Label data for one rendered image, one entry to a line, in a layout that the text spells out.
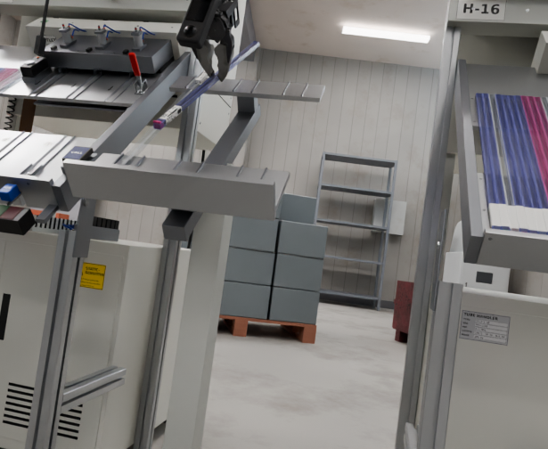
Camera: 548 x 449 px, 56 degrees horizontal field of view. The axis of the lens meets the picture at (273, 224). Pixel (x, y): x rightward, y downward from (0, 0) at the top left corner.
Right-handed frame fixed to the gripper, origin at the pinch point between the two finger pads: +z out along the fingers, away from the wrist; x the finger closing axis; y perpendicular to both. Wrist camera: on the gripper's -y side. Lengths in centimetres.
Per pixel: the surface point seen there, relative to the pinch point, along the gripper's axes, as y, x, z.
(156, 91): 12.9, 24.0, 15.0
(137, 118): 0.9, 22.9, 15.2
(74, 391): -56, 13, 41
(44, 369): -57, 16, 32
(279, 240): 157, 44, 234
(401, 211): 512, -35, 521
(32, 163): -24.7, 32.8, 11.0
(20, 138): -16.5, 42.6, 12.4
